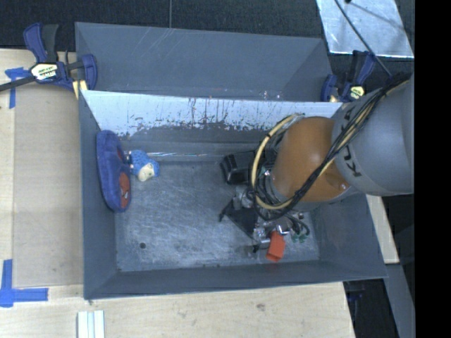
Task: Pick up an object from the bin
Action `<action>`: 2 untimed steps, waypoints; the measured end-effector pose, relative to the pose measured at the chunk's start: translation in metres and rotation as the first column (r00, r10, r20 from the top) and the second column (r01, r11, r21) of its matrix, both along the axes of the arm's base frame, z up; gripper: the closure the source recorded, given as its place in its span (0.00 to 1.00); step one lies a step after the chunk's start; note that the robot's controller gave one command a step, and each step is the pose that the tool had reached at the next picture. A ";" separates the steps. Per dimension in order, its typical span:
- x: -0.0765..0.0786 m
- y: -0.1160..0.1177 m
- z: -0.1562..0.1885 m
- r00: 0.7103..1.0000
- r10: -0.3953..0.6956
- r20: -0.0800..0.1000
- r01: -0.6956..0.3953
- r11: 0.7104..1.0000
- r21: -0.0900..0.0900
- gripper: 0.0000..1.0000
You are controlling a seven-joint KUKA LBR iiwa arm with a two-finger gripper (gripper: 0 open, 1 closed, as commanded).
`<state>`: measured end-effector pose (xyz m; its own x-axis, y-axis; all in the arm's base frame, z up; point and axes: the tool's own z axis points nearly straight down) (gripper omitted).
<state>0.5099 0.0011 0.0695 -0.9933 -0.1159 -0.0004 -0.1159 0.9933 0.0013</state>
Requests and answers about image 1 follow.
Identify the orange-red block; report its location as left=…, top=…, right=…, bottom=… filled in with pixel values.
left=265, top=230, right=287, bottom=263

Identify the grey metal bin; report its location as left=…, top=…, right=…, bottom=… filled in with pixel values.
left=73, top=21, right=389, bottom=301

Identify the blue and cream toy figure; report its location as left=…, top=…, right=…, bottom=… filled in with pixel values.
left=127, top=149, right=161, bottom=183

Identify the blue and red oval toy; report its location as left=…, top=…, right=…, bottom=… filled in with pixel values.
left=95, top=129, right=132, bottom=213

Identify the pale wood flat board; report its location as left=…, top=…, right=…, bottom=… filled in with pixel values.
left=11, top=85, right=86, bottom=289

